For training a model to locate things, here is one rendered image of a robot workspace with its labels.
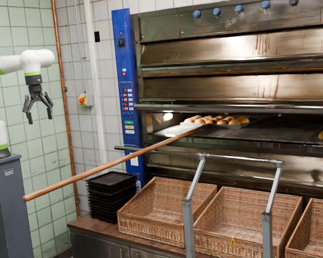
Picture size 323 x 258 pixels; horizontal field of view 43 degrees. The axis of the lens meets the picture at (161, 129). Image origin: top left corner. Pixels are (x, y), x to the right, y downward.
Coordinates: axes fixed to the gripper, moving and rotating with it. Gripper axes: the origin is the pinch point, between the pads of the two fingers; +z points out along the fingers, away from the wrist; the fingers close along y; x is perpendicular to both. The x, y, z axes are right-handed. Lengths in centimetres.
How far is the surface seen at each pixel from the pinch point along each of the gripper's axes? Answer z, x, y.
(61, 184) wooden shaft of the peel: 28, 37, 20
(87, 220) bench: 90, -34, -50
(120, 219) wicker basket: 81, 5, -46
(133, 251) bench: 99, 19, -41
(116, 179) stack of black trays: 62, -18, -70
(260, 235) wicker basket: 93, 91, -86
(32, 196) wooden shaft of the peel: 28, 38, 38
